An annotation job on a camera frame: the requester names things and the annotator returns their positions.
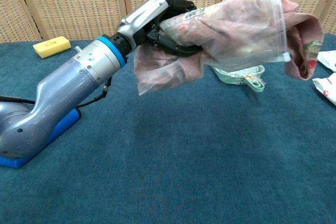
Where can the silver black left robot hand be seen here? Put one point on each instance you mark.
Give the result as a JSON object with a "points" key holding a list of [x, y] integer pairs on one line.
{"points": [[147, 22]]}

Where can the clear zip plastic bag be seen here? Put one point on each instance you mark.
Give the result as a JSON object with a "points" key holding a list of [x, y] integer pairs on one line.
{"points": [[236, 35]]}

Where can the blue folded cloth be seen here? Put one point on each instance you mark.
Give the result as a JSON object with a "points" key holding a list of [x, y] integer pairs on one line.
{"points": [[61, 127]]}

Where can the woven rattan folding screen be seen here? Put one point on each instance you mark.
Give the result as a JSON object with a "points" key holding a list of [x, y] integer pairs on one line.
{"points": [[78, 3]]}

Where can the mint green dustpan in wrap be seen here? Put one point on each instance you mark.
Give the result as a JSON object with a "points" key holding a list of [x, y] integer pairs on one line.
{"points": [[246, 77]]}

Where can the yellow green sponge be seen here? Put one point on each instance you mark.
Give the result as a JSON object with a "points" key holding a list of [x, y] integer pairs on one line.
{"points": [[52, 46]]}

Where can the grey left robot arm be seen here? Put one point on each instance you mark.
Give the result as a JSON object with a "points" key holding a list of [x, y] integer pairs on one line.
{"points": [[60, 87]]}

